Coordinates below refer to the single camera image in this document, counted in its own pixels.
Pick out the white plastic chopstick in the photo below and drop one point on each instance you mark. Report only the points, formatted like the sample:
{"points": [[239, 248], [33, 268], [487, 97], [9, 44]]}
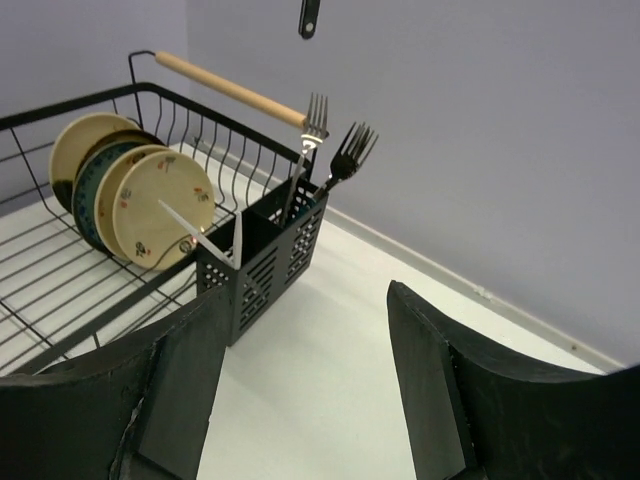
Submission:
{"points": [[238, 241]]}

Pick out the silver fork black riveted handle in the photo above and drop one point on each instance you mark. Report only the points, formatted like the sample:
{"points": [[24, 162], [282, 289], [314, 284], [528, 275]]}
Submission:
{"points": [[308, 18]]}

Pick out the all silver fork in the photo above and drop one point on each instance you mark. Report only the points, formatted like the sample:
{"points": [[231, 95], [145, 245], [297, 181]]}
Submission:
{"points": [[315, 131]]}

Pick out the teal green plate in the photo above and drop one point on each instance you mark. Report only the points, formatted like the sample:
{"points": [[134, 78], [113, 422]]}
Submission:
{"points": [[84, 194]]}

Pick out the yellow brown plate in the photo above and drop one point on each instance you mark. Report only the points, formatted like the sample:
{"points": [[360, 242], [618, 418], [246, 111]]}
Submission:
{"points": [[63, 190]]}

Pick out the cream plate with red mark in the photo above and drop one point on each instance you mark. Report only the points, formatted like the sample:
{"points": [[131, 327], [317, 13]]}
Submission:
{"points": [[149, 235]]}

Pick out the black perforated utensil caddy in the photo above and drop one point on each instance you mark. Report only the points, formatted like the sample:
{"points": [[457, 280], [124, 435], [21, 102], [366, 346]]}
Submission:
{"points": [[274, 254]]}

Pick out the black wire dish rack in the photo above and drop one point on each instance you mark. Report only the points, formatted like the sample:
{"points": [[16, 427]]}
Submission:
{"points": [[61, 298]]}

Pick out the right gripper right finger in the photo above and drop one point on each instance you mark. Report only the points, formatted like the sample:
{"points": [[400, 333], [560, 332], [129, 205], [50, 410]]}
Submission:
{"points": [[476, 409]]}

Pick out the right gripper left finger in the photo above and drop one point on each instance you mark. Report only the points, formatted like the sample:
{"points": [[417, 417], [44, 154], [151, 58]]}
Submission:
{"points": [[136, 408]]}

